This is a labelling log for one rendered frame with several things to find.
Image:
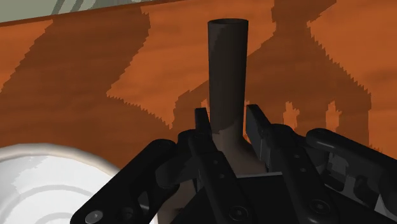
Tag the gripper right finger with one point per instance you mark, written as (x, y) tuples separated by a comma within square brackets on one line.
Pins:
[(294, 161)]

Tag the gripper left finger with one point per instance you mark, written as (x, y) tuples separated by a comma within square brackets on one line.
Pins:
[(204, 161)]

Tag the dark brown long-necked vase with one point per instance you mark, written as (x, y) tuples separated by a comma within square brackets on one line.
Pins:
[(228, 77)]

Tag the white round plate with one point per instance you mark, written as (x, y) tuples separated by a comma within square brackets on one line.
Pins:
[(43, 186)]

